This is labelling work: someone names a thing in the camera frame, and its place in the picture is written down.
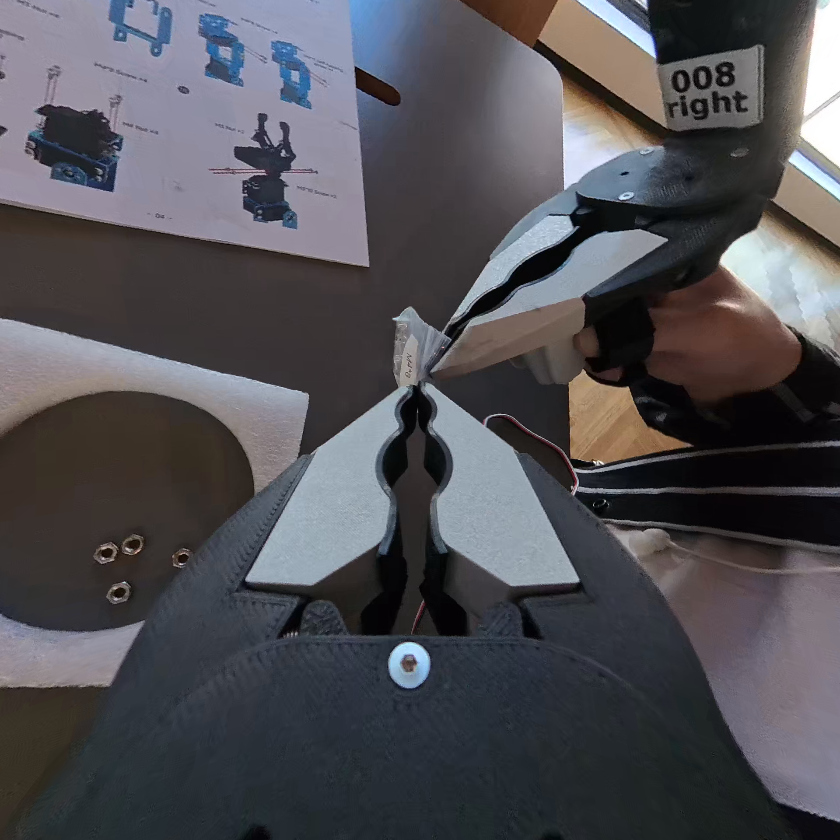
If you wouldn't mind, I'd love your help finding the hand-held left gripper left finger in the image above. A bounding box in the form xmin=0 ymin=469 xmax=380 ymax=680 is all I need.
xmin=244 ymin=386 xmax=412 ymax=635

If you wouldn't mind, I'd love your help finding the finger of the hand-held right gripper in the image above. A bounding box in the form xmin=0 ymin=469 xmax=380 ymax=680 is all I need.
xmin=446 ymin=213 xmax=583 ymax=336
xmin=428 ymin=231 xmax=670 ymax=383

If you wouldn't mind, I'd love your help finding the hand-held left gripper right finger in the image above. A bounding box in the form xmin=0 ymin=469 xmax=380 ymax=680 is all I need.
xmin=420 ymin=383 xmax=582 ymax=636

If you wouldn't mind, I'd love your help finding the black servo with striped cable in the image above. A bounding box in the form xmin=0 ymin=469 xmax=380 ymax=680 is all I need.
xmin=410 ymin=413 xmax=580 ymax=634

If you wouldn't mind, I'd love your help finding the clear bag of short screws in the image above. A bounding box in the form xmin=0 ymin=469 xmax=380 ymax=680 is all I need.
xmin=392 ymin=307 xmax=454 ymax=388

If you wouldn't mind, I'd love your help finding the person's right forearm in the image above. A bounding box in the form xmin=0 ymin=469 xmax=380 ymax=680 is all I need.
xmin=630 ymin=331 xmax=840 ymax=448

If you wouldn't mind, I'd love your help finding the dark desk with wooden edge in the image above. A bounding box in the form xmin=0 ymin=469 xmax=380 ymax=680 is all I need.
xmin=0 ymin=0 xmax=572 ymax=840

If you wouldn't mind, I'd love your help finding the person's right hand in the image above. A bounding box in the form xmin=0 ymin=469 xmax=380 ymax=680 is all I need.
xmin=570 ymin=264 xmax=806 ymax=406

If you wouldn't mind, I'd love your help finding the white foam square with hole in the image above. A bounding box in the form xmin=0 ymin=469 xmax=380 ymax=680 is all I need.
xmin=0 ymin=318 xmax=309 ymax=689

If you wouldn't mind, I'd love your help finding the person's striped black shirt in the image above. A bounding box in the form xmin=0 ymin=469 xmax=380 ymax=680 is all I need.
xmin=571 ymin=440 xmax=840 ymax=821

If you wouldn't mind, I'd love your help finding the open instruction booklet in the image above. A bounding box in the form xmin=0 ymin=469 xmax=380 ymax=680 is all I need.
xmin=0 ymin=0 xmax=370 ymax=268

